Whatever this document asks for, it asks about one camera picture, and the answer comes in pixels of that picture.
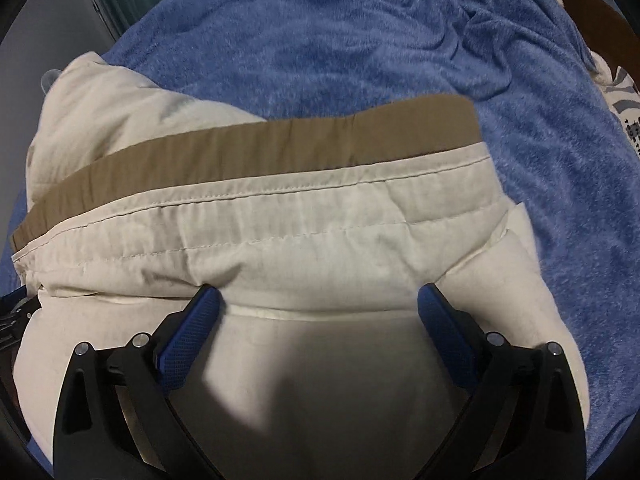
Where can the brown wooden headboard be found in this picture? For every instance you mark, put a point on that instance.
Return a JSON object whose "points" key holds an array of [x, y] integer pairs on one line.
{"points": [[590, 20]]}

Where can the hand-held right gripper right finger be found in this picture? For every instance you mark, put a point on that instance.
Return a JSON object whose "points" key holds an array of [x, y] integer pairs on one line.
{"points": [[447, 335]]}

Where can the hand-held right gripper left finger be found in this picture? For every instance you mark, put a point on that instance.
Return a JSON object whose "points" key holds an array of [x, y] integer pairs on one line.
{"points": [[192, 332]]}

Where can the striped printed pillow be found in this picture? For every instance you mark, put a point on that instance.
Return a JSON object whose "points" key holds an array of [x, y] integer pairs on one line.
{"points": [[625, 110]]}

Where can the white knotted plush cloth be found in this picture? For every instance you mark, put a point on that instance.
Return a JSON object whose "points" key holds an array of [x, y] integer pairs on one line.
{"points": [[602, 67]]}

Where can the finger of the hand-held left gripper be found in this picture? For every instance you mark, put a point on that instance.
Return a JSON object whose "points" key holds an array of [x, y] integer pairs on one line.
{"points": [[20, 316]]}

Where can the white fan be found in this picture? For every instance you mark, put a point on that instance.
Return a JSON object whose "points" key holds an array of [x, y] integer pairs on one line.
{"points": [[49, 81]]}

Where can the blue fleece blanket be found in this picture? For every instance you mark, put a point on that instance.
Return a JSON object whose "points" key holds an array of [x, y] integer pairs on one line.
{"points": [[350, 50]]}

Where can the cream hooded jacket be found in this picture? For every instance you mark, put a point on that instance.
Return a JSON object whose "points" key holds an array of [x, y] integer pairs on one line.
{"points": [[300, 240]]}

